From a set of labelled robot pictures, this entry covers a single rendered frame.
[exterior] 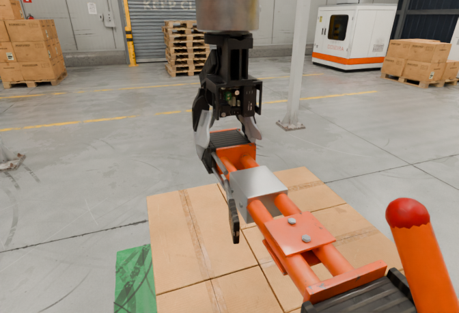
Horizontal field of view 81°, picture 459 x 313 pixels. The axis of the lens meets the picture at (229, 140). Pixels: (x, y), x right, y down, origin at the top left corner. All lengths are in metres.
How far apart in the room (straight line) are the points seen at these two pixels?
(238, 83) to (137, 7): 9.18
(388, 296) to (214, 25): 0.34
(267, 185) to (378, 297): 0.18
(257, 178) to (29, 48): 7.01
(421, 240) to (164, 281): 1.02
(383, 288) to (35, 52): 7.17
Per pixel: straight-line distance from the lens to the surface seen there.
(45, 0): 9.87
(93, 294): 1.91
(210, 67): 0.44
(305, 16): 3.64
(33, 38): 7.21
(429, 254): 0.20
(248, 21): 0.39
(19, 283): 2.18
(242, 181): 0.38
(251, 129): 0.48
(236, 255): 1.19
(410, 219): 0.19
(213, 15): 0.38
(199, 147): 0.47
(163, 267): 1.18
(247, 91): 0.39
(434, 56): 7.20
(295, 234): 0.31
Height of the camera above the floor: 1.43
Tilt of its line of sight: 25 degrees down
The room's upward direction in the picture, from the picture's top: straight up
